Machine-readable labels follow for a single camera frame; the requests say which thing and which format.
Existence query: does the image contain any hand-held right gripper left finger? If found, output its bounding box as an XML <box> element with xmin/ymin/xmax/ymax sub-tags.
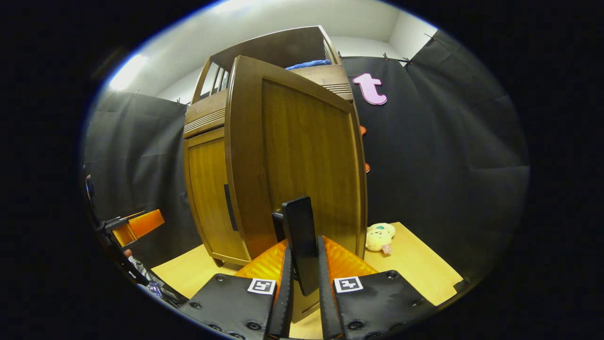
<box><xmin>179</xmin><ymin>238</ymin><xmax>294</xmax><ymax>340</ymax></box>

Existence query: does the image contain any black backdrop cloth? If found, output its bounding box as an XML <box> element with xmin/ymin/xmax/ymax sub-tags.
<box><xmin>84</xmin><ymin>29</ymin><xmax>530</xmax><ymax>284</ymax></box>

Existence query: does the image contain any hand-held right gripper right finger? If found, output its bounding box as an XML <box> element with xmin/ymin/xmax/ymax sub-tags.
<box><xmin>317</xmin><ymin>235</ymin><xmax>437</xmax><ymax>340</ymax></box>

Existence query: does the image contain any black door handle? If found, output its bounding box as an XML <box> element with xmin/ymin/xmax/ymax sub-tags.
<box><xmin>272</xmin><ymin>196</ymin><xmax>320</xmax><ymax>297</ymax></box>
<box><xmin>224</xmin><ymin>184</ymin><xmax>239</xmax><ymax>232</ymax></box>

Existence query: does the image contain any wooden cabinet door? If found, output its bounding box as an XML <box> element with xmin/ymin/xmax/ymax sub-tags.
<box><xmin>183</xmin><ymin>127</ymin><xmax>251</xmax><ymax>266</ymax></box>
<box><xmin>225</xmin><ymin>55</ymin><xmax>368</xmax><ymax>324</ymax></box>

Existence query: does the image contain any blue folded towel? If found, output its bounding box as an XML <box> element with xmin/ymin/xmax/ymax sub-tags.
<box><xmin>285</xmin><ymin>59</ymin><xmax>332</xmax><ymax>71</ymax></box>

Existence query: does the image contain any wooden double-door shoe cabinet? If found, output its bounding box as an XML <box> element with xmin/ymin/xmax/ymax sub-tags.
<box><xmin>183</xmin><ymin>25</ymin><xmax>368</xmax><ymax>324</ymax></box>

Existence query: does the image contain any pale yellow plush toy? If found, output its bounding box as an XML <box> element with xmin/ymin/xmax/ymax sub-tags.
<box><xmin>366</xmin><ymin>223</ymin><xmax>396</xmax><ymax>255</ymax></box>

